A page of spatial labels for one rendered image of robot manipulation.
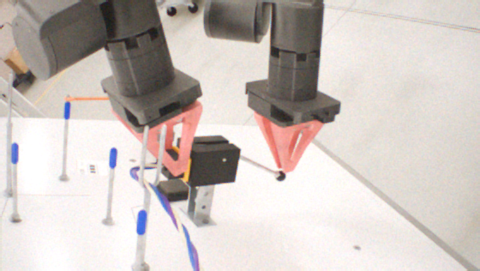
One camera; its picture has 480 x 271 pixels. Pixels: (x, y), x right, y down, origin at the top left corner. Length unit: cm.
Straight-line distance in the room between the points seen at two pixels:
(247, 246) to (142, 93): 20
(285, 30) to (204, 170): 17
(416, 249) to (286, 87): 25
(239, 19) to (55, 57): 22
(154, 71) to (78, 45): 8
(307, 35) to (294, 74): 4
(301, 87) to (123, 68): 20
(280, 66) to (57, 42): 25
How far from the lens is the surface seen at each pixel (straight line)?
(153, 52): 45
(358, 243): 61
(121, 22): 44
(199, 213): 57
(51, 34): 40
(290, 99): 56
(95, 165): 68
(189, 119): 48
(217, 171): 54
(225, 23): 56
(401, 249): 63
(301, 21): 53
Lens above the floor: 142
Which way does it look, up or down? 31 degrees down
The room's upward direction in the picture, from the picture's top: 45 degrees counter-clockwise
